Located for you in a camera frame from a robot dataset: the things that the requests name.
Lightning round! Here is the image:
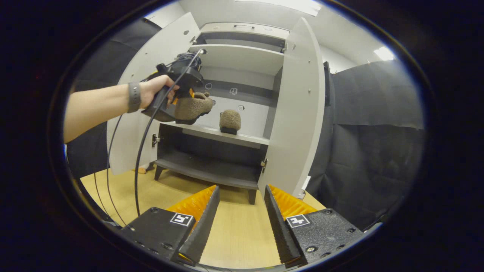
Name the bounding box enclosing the thin black cable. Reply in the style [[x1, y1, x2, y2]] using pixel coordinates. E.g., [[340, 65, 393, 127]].
[[93, 113, 129, 228]]

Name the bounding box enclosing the grey wristband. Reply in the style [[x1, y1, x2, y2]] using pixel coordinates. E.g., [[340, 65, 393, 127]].
[[127, 81, 142, 114]]

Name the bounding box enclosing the ceiling light panel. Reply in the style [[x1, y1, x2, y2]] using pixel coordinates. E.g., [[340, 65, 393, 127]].
[[234, 0, 322, 16], [374, 46, 396, 61]]

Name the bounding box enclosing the white shoe cabinet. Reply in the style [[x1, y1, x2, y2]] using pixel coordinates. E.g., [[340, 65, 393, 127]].
[[153, 22, 289, 205]]

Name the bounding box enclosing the white shoe cabinet door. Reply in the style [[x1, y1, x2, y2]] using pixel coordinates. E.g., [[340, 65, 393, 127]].
[[107, 12, 201, 176], [258, 17, 326, 199]]

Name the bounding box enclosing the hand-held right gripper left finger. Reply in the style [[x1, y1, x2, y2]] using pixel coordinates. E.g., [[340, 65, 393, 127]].
[[120, 184, 220, 266]]

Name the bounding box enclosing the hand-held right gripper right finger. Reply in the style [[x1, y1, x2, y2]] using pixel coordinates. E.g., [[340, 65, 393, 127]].
[[263, 184, 366, 268]]

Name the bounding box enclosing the brown fuzzy shoe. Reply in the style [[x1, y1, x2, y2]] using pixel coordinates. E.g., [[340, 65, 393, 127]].
[[219, 109, 242, 135], [174, 92, 216, 122]]

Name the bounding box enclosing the thick black cable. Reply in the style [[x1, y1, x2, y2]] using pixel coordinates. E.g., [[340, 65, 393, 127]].
[[134, 49, 205, 218]]

